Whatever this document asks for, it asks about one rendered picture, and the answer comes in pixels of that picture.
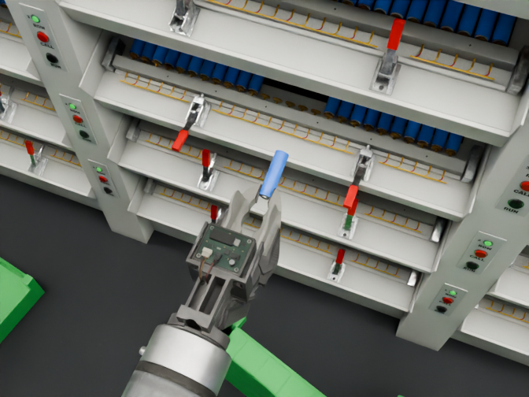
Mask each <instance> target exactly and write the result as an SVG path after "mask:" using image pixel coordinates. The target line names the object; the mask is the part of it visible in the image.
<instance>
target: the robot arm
mask: <svg viewBox="0 0 529 397"><path fill-rule="evenodd" d="M261 187H262V184H260V183H258V184H255V185H253V186H252V187H250V188H249V189H247V190H246V191H244V192H243V193H242V194H241V192H240V191H239V190H236V191H235V192H234V193H233V195H232V197H231V201H230V205H229V207H228V209H227V210H226V212H225V214H224V216H223V218H222V219H221V220H219V221H218V222H217V223H215V224H213V223H208V221H205V223H204V224H203V226H202V229H201V231H200V232H199V234H198V237H197V239H196V240H195V242H194V245H193V247H192V248H191V251H190V253H189V254H188V256H187V259H186V263H187V267H188V269H189V272H190V275H191V279H192V282H195V285H194V288H193V290H192V292H191V294H190V296H189V298H188V300H187V302H186V304H185V305H182V304H181V306H180V308H179V310H178V312H177V313H173V314H172V315H171V317H170V318H169V320H168V323H167V324H163V325H158V326H157V327H156V328H155V330H154V333H153V335H152V336H151V338H150V341H149V343H148V345H147V347H145V346H142V347H141V348H140V350H139V353H140V354H141V355H142V357H141V358H140V360H139V363H138V365H137V366H136V368H135V371H134V372H133V374H132V375H131V378H130V380H129V382H128V385H127V387H126V388H125V390H124V393H123V395H122V396H121V397H217V395H218V392H219V390H220V387H221V385H222V383H223V381H224V378H225V376H226V373H227V371H228V368H229V366H230V364H231V361H232V360H231V356H230V355H229V353H228V352H226V350H227V348H228V345H229V343H230V341H231V340H230V338H229V337H228V336H227V335H226V334H225V333H223V332H222V331H221V330H224V329H225V328H227V327H229V326H230V325H233V324H234V323H235V322H237V321H239V320H241V319H243V318H244V317H246V316H247V314H248V311H249V308H250V304H251V299H255V293H254V292H255V291H256V290H257V288H258V286H259V285H260V286H262V287H266V284H267V281H268V278H269V277H270V276H271V275H272V274H273V273H274V271H275V269H276V266H277V264H278V261H279V246H280V229H281V213H282V204H281V198H280V196H279V191H278V189H276V188H275V189H274V191H273V192H272V195H271V197H270V199H269V200H268V210H267V212H266V213H265V214H264V215H263V222H262V225H261V227H260V228H259V229H258V230H257V231H256V232H255V233H254V234H253V235H252V237H250V236H246V235H243V234H242V224H243V223H244V221H245V220H246V219H247V218H248V217H249V216H250V209H251V208H252V206H253V205H254V204H255V203H257V200H258V197H259V193H260V190H261ZM202 235H203V236H202ZM201 237H202V238H201ZM200 239H201V240H200ZM199 240H200V242H199ZM196 247H197V248H196ZM195 249H196V250H195Z"/></svg>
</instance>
